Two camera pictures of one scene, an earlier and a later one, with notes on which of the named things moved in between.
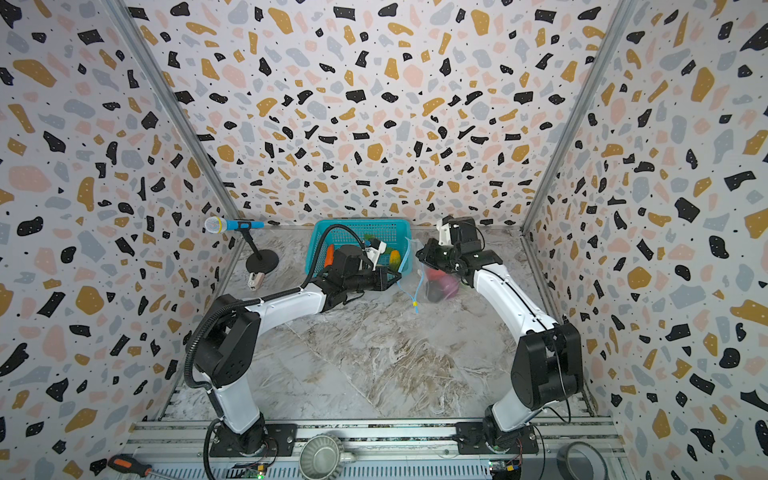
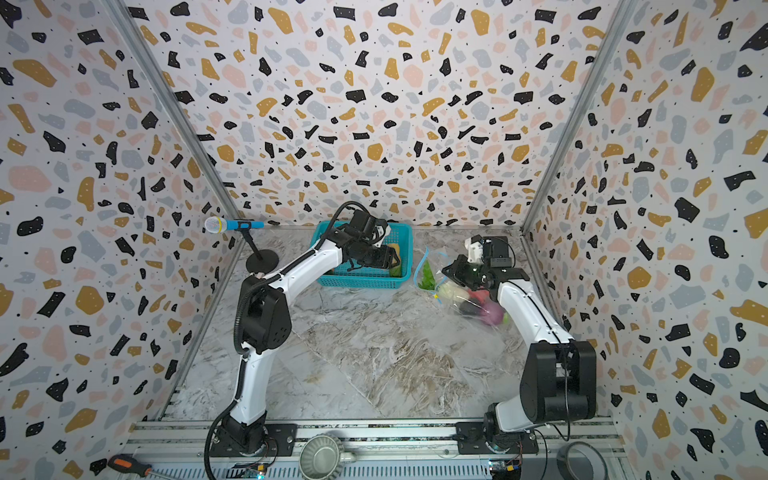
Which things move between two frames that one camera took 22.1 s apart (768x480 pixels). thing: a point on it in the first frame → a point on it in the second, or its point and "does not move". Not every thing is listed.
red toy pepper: [434, 275] → [481, 295]
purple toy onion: [450, 285] → [492, 313]
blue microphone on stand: [260, 261] does not move
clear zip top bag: [419, 281] → [471, 306]
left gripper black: [381, 284] → [385, 258]
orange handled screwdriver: [129, 463] does not move
